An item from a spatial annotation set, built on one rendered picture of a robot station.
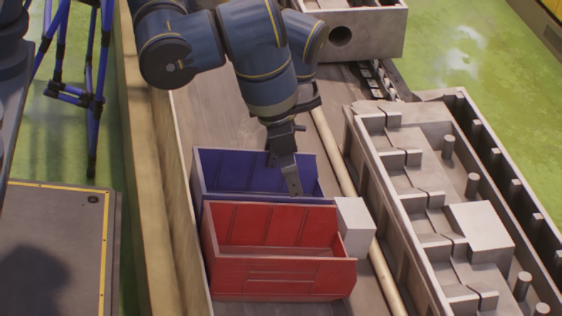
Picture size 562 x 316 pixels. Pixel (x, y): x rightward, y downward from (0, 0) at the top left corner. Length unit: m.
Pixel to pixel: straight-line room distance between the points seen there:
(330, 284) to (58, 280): 0.88
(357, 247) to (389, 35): 1.03
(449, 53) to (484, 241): 3.27
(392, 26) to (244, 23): 1.47
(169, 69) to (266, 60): 0.17
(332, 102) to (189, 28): 1.28
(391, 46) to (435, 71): 1.93
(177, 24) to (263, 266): 0.61
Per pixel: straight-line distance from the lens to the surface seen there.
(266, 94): 1.56
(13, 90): 2.16
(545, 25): 5.81
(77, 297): 2.44
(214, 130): 2.45
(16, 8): 2.15
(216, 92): 2.63
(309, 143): 2.49
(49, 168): 3.47
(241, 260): 1.82
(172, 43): 1.48
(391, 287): 2.04
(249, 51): 1.51
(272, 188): 2.22
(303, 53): 1.94
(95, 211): 2.73
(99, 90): 3.21
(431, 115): 2.40
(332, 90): 2.79
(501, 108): 4.75
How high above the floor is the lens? 2.09
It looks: 34 degrees down
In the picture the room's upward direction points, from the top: 15 degrees clockwise
